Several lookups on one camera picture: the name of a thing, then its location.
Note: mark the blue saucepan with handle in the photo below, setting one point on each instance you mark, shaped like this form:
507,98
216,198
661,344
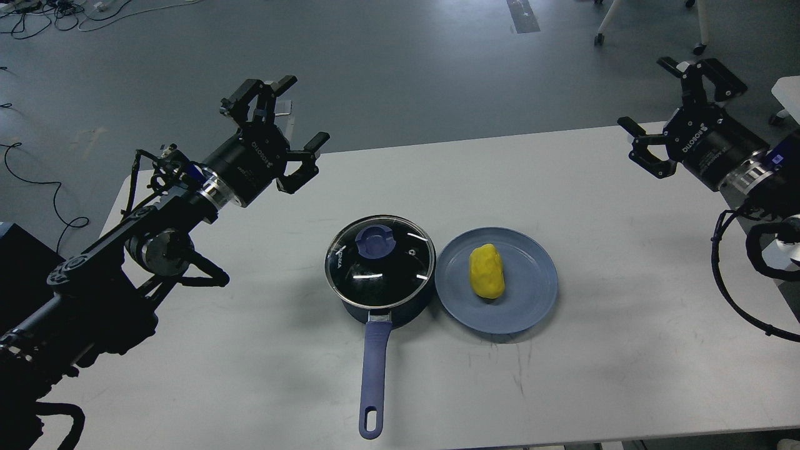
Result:
378,324

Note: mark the dark box at left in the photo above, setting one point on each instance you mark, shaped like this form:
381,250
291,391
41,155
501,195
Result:
26,263

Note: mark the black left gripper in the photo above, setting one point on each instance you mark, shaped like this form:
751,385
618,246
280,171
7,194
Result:
250,161

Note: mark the glass lid blue knob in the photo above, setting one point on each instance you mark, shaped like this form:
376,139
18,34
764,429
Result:
380,262

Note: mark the yellow potato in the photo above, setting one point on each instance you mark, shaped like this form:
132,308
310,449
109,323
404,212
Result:
486,272

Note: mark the white table edge right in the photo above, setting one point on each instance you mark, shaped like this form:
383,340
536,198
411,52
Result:
786,91

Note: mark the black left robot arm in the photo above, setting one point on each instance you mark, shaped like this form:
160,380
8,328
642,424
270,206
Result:
59,314

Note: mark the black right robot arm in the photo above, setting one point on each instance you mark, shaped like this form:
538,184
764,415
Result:
768,183

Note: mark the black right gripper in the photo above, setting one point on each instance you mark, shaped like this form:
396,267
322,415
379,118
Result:
708,141

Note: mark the blue round plate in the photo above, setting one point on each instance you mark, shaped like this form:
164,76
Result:
530,276

